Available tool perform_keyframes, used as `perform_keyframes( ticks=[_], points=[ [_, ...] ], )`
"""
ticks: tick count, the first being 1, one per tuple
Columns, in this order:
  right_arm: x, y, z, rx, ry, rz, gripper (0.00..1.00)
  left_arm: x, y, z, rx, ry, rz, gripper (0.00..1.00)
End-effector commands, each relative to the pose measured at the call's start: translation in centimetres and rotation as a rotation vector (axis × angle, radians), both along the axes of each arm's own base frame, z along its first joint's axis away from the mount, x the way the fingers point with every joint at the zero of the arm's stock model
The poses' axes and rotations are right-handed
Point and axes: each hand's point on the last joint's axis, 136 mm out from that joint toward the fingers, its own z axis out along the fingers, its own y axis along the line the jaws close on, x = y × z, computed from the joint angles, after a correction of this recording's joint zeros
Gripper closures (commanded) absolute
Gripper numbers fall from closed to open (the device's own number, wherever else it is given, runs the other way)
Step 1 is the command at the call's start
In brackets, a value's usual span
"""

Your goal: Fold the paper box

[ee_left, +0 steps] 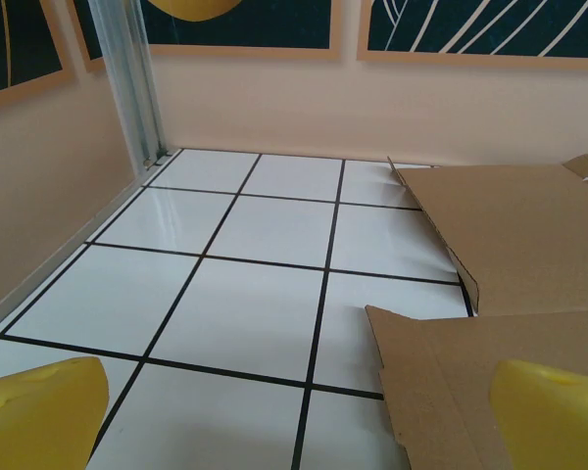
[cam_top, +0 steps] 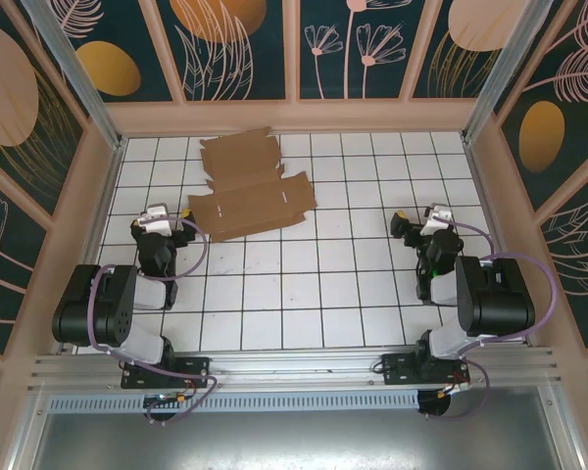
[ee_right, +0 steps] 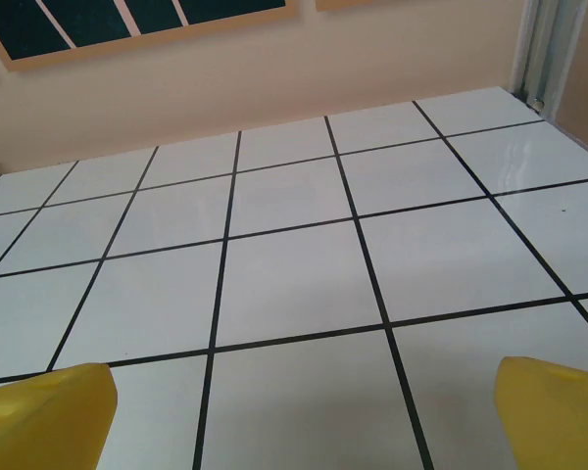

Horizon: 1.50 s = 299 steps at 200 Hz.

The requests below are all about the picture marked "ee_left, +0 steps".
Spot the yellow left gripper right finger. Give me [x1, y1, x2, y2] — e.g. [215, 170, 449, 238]
[488, 358, 588, 470]

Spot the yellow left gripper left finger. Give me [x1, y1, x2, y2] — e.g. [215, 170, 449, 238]
[0, 355, 110, 470]

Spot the brown cardboard box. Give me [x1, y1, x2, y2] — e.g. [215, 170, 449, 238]
[365, 151, 588, 470]

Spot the aluminium table edge rail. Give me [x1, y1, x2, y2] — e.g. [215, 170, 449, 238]
[0, 149, 185, 342]

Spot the aluminium frame post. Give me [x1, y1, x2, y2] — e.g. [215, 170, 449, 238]
[85, 0, 172, 170]

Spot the wall panel with golden lines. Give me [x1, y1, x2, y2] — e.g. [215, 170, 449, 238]
[0, 0, 78, 115]

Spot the dark framed wall panel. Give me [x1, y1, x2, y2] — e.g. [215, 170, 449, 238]
[66, 0, 108, 74]

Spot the wall panel with leaf outlines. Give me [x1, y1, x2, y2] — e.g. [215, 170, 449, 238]
[356, 0, 588, 71]

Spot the wall panel with orange oval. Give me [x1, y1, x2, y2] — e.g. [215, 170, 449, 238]
[139, 0, 343, 64]

